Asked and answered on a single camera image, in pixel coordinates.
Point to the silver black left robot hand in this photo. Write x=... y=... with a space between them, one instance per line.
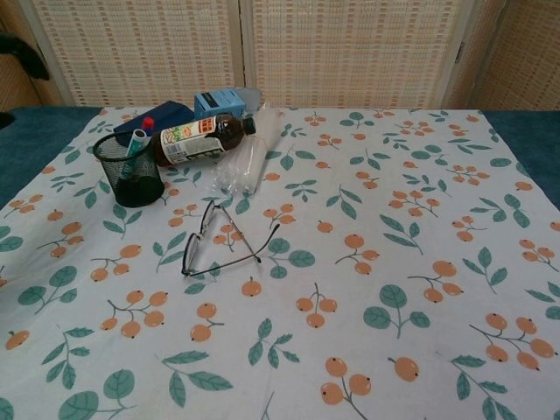
x=26 y=54

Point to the white marker with red cap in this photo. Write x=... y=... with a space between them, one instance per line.
x=148 y=123

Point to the green-label marker with black cap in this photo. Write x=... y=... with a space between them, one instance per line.
x=135 y=146

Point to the black mesh pen holder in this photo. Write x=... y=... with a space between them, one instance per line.
x=135 y=188

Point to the blue felt table cover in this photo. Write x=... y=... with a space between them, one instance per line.
x=26 y=144

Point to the navy blue case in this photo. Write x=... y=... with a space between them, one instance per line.
x=166 y=114

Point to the brown bottle with label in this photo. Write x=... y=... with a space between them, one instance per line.
x=197 y=140

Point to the light blue carton box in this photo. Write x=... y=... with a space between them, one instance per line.
x=219 y=104

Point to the clear plastic bottle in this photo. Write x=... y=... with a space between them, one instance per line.
x=245 y=166

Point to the woven bamboo folding screen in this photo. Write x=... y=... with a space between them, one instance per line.
x=306 y=48

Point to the floral printed tablecloth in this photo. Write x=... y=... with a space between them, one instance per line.
x=306 y=284

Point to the thin-frame eyeglasses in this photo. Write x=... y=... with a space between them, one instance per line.
x=192 y=254

